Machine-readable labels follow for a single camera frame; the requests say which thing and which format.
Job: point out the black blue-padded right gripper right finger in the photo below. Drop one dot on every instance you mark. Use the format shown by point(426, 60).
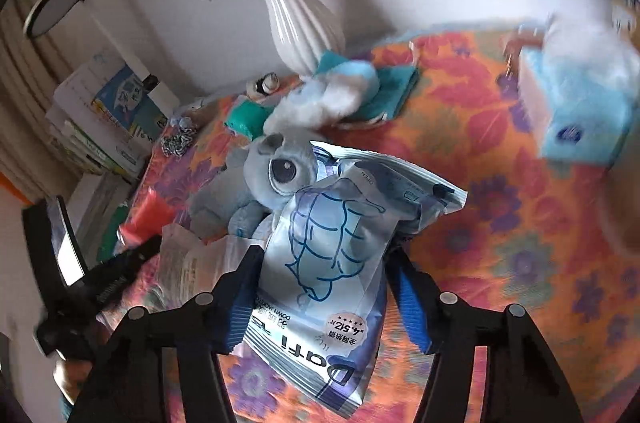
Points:
point(523, 380)

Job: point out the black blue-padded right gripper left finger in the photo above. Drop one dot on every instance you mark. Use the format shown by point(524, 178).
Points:
point(126, 383)

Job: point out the plaid scrunchie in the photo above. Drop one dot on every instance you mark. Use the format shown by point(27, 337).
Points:
point(177, 143)

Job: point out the blue white plastic package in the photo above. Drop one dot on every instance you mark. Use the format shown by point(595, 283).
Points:
point(321, 296)

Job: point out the teal cloth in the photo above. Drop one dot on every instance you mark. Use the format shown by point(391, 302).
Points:
point(247, 119)

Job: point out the teal towel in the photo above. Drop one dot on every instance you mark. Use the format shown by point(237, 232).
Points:
point(391, 86)

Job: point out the red soft object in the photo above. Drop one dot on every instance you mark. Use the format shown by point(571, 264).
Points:
point(148, 219)

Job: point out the left hand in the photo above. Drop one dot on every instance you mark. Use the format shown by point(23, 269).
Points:
point(70, 376)

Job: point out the clear plastic bag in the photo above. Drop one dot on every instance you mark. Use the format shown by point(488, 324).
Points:
point(189, 266)

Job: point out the floral orange tablecloth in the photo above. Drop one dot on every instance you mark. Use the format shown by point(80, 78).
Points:
point(528, 234)

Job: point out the stack of books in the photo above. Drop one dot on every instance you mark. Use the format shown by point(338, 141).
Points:
point(103, 109)

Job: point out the small blue pompom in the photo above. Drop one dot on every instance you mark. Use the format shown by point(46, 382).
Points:
point(183, 123)

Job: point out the blue plush toy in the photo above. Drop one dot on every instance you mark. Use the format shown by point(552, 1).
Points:
point(256, 181)

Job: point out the beige curtain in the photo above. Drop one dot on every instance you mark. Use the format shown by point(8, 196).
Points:
point(31, 165)

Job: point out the small black white figurine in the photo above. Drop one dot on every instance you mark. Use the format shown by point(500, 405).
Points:
point(263, 87)

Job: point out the blue tissue box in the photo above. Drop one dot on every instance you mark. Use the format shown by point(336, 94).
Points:
point(579, 90)

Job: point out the white blue fluffy plush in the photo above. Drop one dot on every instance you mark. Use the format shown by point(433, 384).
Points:
point(325, 99)

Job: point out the white ribbed vase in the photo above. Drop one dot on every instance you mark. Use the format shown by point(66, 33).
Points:
point(302, 31)

